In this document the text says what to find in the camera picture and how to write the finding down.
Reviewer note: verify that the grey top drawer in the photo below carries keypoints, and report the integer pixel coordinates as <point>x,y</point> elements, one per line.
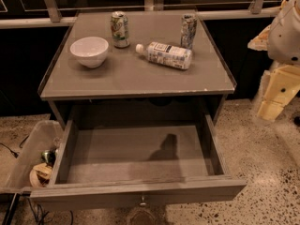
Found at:
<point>170,157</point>

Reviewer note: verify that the white ceramic bowl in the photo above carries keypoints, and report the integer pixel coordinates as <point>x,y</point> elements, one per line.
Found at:
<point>90,52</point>

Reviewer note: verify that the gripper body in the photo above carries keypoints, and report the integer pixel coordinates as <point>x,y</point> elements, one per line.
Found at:
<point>285,37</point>

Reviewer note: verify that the green can in bin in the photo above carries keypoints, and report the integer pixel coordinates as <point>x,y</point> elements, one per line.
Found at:
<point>49,157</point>

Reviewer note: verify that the grey wooden cabinet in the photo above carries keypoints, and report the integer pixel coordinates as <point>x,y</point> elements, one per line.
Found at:
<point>126,75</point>

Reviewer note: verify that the metal drawer knob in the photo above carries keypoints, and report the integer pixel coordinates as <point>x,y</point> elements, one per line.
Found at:
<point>143,202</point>

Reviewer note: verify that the green soda can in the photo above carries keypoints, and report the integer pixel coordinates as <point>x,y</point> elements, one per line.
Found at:
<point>119,28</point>

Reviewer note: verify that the clear plastic bin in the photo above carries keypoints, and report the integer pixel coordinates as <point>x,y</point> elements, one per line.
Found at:
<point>46,135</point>

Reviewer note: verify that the white plastic bottle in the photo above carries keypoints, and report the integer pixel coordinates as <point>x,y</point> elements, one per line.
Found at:
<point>166,55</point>

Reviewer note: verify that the metal railing frame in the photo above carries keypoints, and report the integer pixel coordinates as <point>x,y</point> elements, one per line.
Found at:
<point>48,13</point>

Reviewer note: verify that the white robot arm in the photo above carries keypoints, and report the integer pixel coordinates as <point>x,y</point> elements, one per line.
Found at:
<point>281,40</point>

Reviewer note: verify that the brown crumpled bag in bin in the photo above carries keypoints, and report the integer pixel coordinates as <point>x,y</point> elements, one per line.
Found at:
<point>40,175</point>

